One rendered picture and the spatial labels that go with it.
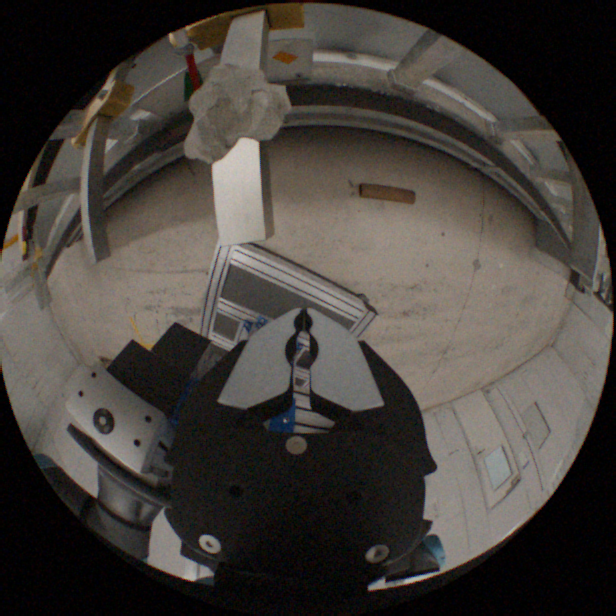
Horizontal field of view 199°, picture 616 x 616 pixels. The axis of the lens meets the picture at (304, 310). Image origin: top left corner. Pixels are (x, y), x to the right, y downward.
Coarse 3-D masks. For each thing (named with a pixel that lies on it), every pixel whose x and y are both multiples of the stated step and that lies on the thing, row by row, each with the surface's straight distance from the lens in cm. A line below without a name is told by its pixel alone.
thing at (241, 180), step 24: (240, 24) 25; (264, 24) 24; (240, 48) 19; (264, 48) 21; (264, 72) 18; (240, 144) 12; (264, 144) 13; (216, 168) 12; (240, 168) 11; (264, 168) 12; (216, 192) 12; (240, 192) 11; (264, 192) 11; (216, 216) 12; (240, 216) 11; (264, 216) 11; (240, 240) 11; (264, 240) 11
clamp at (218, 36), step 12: (228, 12) 28; (240, 12) 28; (252, 12) 28; (276, 12) 28; (288, 12) 28; (300, 12) 28; (204, 24) 28; (216, 24) 28; (228, 24) 29; (276, 24) 29; (288, 24) 29; (300, 24) 29; (192, 36) 29; (204, 36) 29; (216, 36) 30; (204, 48) 31
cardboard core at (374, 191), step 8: (360, 184) 98; (368, 184) 96; (376, 184) 99; (360, 192) 100; (368, 192) 94; (376, 192) 96; (384, 192) 97; (392, 192) 99; (400, 192) 101; (408, 192) 104; (392, 200) 102; (400, 200) 103; (408, 200) 104
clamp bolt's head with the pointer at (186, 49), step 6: (198, 42) 30; (180, 48) 28; (186, 48) 28; (192, 48) 28; (180, 54) 29; (186, 54) 29; (192, 54) 31; (186, 60) 31; (192, 60) 31; (192, 66) 32; (192, 72) 33; (192, 78) 34; (198, 78) 34; (198, 84) 35
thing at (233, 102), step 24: (216, 72) 15; (240, 72) 14; (192, 96) 15; (216, 96) 15; (240, 96) 13; (264, 96) 11; (216, 120) 12; (240, 120) 12; (264, 120) 11; (192, 144) 13; (216, 144) 12
